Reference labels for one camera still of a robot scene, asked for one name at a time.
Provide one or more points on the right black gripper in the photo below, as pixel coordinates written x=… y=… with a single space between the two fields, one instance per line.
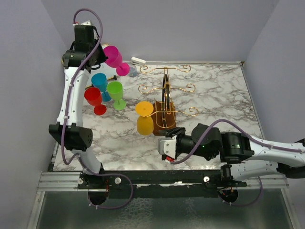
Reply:
x=177 y=131

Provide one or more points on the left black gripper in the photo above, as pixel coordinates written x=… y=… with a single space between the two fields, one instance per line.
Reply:
x=102 y=57

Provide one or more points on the magenta plastic wine glass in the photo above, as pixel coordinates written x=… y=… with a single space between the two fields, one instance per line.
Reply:
x=115 y=60

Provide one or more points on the blue plastic wine glass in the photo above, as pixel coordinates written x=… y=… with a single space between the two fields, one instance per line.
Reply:
x=100 y=81

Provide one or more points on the green plastic wine glass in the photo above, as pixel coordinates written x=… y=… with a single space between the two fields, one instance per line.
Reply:
x=115 y=90

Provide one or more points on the red plastic wine glass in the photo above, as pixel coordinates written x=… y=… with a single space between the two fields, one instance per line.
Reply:
x=94 y=97

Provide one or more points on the yellow plastic wine glass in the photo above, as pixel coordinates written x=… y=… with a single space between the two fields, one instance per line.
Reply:
x=145 y=124

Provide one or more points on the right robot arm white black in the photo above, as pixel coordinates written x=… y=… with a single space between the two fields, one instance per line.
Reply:
x=243 y=156

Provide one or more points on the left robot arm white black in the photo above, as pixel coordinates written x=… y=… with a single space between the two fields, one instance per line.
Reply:
x=68 y=131

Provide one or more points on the white whiteboard eraser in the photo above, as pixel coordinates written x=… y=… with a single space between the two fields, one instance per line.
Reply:
x=138 y=61

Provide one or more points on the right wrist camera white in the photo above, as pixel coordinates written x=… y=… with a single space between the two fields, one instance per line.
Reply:
x=167 y=148

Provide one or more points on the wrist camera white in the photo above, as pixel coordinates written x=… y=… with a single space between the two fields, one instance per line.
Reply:
x=167 y=148
x=87 y=23

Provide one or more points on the small whiteboard gold frame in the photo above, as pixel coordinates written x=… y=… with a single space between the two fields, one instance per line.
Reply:
x=107 y=72

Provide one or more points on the gold wire wine glass rack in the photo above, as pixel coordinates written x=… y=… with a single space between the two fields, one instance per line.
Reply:
x=164 y=111

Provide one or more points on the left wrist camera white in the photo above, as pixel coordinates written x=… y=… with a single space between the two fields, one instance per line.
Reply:
x=87 y=23

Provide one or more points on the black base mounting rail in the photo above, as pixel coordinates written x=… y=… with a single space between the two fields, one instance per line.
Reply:
x=157 y=183

